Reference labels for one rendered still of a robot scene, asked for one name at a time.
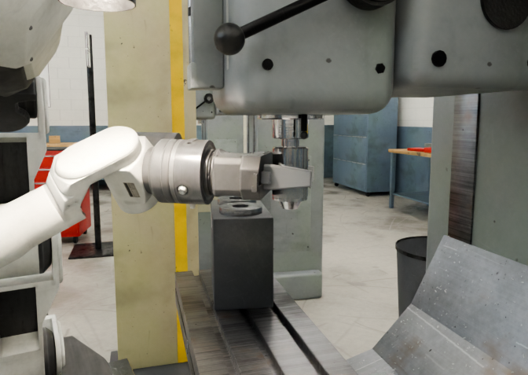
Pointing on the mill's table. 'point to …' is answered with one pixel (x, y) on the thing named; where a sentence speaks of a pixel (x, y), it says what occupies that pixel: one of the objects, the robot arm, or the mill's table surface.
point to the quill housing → (306, 53)
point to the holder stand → (241, 254)
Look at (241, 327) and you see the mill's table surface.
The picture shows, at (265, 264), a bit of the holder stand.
